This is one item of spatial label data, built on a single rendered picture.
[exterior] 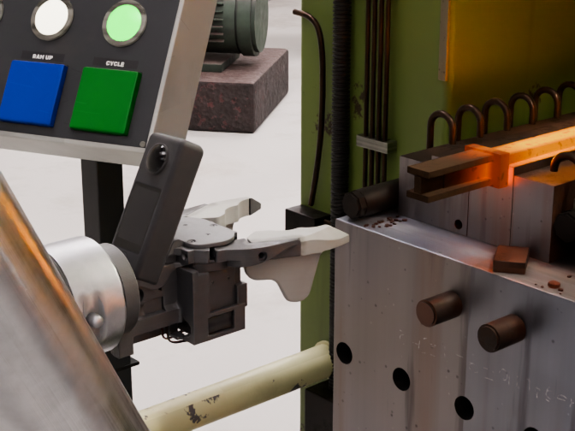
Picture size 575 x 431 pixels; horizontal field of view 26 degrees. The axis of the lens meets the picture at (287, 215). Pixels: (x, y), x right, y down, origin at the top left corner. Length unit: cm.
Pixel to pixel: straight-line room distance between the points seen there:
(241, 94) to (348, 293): 397
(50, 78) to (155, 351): 181
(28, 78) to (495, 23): 55
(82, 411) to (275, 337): 257
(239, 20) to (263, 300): 212
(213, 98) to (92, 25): 382
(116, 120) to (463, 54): 40
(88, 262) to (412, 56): 66
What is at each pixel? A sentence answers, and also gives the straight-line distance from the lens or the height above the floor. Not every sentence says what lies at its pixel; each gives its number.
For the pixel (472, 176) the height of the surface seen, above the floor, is 99.
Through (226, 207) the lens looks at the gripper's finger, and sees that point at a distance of 107.
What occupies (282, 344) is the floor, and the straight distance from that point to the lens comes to 325.
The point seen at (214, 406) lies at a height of 63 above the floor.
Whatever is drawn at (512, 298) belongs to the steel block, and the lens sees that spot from 117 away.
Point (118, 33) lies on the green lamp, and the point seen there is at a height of 108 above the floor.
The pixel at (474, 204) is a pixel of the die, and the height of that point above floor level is 95.
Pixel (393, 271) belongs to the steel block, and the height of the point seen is 88.
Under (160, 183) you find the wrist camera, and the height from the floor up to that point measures 105.
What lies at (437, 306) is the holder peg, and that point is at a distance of 119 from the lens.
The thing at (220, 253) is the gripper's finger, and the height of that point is 100.
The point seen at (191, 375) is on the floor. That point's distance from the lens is 309.
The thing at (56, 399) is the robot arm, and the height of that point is 102.
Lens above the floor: 133
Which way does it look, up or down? 18 degrees down
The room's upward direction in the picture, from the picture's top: straight up
